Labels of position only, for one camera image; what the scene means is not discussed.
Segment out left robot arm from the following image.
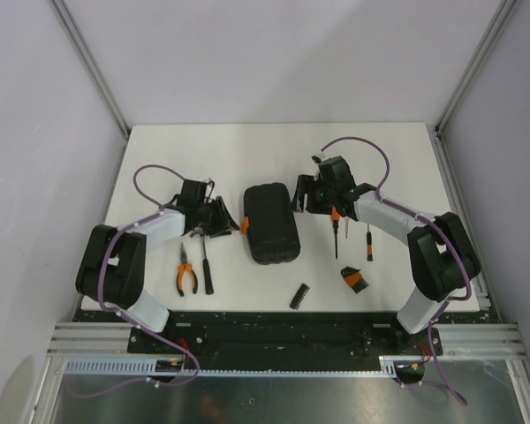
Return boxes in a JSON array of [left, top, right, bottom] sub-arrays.
[[75, 179, 239, 353]]

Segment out aluminium frame post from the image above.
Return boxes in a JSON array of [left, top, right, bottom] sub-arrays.
[[48, 0, 132, 136], [435, 0, 520, 133]]

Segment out black plastic tool case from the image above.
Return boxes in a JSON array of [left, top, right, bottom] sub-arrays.
[[240, 182, 301, 265]]

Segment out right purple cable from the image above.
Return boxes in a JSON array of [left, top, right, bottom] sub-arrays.
[[320, 136, 473, 406]]

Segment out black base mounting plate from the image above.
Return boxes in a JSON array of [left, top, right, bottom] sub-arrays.
[[72, 308, 491, 372]]

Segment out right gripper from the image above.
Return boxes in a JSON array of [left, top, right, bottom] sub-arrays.
[[289, 174, 337, 216]]

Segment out orange handled pliers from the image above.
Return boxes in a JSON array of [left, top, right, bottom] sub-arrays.
[[176, 243, 199, 297]]

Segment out grey slotted cable duct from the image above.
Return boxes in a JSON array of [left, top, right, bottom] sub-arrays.
[[64, 356, 396, 378]]

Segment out orange handled screwdriver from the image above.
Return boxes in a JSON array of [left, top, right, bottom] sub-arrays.
[[330, 207, 340, 259]]

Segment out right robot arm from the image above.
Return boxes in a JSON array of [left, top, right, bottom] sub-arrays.
[[291, 156, 481, 354]]

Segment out small precision screwdriver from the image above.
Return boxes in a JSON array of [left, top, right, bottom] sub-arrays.
[[366, 224, 374, 262]]

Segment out claw hammer black handle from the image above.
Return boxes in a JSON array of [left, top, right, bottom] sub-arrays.
[[190, 227, 215, 295]]

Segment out right aluminium frame post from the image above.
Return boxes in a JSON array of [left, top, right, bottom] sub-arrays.
[[435, 0, 520, 133]]

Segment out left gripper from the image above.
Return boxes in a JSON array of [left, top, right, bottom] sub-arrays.
[[195, 196, 239, 239]]

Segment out black bit holder strip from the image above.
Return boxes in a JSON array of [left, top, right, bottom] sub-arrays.
[[289, 284, 310, 310]]

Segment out left aluminium frame post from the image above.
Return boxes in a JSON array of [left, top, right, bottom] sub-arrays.
[[48, 0, 132, 136]]

